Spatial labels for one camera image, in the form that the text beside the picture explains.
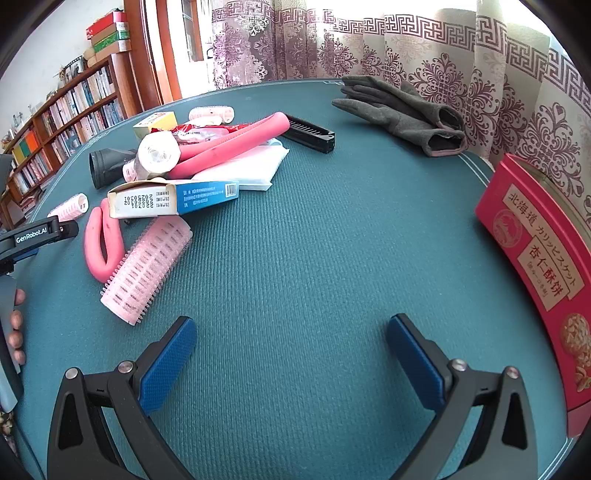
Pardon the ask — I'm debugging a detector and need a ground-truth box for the long bent pink foam curler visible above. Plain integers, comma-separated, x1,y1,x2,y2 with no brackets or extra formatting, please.
167,112,289,181

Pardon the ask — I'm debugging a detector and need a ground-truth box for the green flat box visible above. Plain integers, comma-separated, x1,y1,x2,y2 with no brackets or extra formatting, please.
90,28,130,46

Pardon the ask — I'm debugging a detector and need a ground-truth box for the wooden bookshelf with books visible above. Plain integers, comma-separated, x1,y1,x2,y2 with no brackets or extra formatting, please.
0,48,144,232

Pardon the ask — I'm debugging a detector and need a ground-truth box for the red snack packet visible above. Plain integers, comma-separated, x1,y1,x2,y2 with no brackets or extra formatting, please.
172,122,238,146

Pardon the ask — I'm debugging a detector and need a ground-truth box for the wooden door frame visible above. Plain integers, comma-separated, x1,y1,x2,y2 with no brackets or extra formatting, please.
124,0,213,112

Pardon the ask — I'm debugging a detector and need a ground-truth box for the teal table mat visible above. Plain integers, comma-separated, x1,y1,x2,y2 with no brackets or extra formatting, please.
9,78,578,480

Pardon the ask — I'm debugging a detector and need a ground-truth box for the blue white medicine box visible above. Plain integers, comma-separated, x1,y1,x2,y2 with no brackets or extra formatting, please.
107,179,241,219

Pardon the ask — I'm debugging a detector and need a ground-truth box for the large pink hair roller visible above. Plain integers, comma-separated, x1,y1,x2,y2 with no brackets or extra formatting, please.
100,216,194,326

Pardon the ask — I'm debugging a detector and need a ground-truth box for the white tissue pack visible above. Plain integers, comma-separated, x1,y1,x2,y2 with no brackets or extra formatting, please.
191,138,289,191

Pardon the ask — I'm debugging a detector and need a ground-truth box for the red flat box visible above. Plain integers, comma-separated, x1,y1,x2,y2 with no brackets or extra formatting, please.
84,10,127,38

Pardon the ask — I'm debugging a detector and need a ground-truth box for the black comb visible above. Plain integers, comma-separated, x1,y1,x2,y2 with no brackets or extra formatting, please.
279,113,336,154

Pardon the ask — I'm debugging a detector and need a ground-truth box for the short bent pink foam curler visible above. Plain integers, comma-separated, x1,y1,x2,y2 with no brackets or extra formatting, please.
84,205,126,283

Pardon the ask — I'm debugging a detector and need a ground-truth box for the black hair dryer nozzle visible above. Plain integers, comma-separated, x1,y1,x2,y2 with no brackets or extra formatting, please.
89,147,139,190

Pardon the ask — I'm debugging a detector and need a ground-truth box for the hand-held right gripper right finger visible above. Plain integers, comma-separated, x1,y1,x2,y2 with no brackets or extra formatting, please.
387,314,550,480

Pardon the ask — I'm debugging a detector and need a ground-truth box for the purple patterned curtain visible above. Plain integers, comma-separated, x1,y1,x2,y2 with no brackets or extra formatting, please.
210,0,591,259

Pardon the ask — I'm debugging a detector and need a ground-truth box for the red biscuit box container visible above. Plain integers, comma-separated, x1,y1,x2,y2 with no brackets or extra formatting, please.
475,153,591,439

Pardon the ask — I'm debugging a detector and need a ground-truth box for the film strip photo frame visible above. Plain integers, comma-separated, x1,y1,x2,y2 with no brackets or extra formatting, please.
62,55,86,79

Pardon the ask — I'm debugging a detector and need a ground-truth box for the small pink hair roller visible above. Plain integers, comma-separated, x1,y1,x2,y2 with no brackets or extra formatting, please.
46,191,89,223

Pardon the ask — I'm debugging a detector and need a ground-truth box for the yellow white ointment box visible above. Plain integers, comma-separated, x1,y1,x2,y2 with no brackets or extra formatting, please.
133,112,178,141

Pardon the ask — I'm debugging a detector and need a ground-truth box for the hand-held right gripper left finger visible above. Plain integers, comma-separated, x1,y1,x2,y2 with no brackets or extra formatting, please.
46,316,199,480

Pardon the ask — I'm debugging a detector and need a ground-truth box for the person's left hand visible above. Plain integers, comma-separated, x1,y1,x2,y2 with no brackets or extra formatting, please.
7,288,27,367

